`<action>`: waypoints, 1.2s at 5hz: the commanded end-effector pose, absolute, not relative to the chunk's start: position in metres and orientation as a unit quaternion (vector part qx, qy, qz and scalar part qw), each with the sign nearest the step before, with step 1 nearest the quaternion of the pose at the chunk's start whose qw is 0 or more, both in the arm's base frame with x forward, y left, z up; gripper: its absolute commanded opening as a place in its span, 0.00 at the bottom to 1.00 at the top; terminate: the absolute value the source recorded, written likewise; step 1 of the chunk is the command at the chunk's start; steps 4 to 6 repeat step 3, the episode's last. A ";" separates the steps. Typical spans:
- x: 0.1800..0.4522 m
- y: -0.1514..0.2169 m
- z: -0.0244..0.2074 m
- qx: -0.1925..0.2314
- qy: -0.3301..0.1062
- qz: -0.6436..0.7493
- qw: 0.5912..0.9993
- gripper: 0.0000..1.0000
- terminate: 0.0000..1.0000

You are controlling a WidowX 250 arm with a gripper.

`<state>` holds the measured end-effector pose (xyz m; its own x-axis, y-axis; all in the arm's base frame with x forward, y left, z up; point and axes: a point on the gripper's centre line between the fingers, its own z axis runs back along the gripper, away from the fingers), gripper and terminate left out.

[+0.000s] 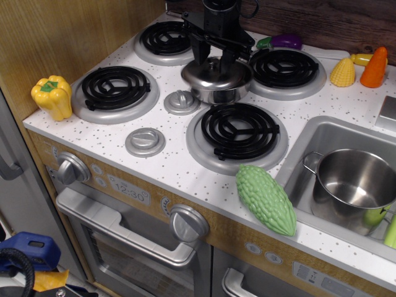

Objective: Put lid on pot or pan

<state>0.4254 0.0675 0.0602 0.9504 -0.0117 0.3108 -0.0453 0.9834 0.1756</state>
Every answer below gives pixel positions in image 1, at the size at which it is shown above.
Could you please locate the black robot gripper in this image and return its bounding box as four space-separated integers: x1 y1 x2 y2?
181 6 256 74

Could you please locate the shiny steel pot lid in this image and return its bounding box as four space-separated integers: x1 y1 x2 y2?
181 57 253 90

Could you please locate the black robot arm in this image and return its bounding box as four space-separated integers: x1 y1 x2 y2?
182 1 254 74

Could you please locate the small steel pan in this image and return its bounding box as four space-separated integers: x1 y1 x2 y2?
191 84 250 105

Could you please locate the large steel pot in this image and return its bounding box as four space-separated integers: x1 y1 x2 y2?
302 148 395 236

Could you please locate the back left black burner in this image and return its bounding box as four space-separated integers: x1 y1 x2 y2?
139 21 191 56

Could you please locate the upper silver stovetop knob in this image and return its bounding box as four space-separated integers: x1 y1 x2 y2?
163 90 200 116

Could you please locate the silver stovetop knob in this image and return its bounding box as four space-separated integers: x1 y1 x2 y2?
163 90 200 116
125 127 166 158

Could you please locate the back right black burner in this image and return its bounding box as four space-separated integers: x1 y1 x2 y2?
249 49 319 88

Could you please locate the purple eggplant toy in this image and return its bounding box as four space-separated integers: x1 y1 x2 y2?
256 33 303 50

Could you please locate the front left black burner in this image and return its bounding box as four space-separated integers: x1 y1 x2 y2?
81 66 151 111

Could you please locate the lower silver stovetop knob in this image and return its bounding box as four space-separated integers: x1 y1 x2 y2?
125 127 166 158

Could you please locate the grey sink basin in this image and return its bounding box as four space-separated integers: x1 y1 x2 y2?
276 116 395 261

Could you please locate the yellow corn toy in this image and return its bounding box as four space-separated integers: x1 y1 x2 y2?
330 58 355 87

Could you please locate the yellow orange toy vegetable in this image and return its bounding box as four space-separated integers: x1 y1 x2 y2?
350 53 373 66

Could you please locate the green bitter melon toy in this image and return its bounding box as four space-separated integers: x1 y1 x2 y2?
236 165 296 236

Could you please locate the orange carrot toy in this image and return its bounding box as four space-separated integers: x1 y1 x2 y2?
360 46 387 88

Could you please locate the oven clock display panel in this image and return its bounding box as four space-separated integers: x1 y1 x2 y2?
107 174 151 206

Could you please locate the yellow bell pepper toy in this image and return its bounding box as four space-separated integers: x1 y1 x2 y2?
30 75 72 121

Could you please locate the right silver oven dial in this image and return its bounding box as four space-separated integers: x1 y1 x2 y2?
170 204 210 243

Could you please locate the silver oven dial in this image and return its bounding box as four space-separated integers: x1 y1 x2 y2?
170 204 210 243
58 152 91 186

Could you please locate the silver faucet base block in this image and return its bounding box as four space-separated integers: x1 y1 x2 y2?
375 96 396 131

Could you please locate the left silver oven dial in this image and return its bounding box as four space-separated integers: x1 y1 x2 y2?
58 152 91 186

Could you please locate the blue clamp tool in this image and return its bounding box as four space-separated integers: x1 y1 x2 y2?
1 231 61 271

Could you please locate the silver oven door handle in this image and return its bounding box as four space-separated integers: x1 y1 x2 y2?
56 188 196 270

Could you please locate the lower right door handle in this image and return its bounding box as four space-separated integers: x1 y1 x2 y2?
222 268 277 296

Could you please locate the grey fridge door handle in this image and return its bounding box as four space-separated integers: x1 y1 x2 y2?
0 129 25 181

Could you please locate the black braided hose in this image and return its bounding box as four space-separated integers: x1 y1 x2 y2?
0 247 35 297

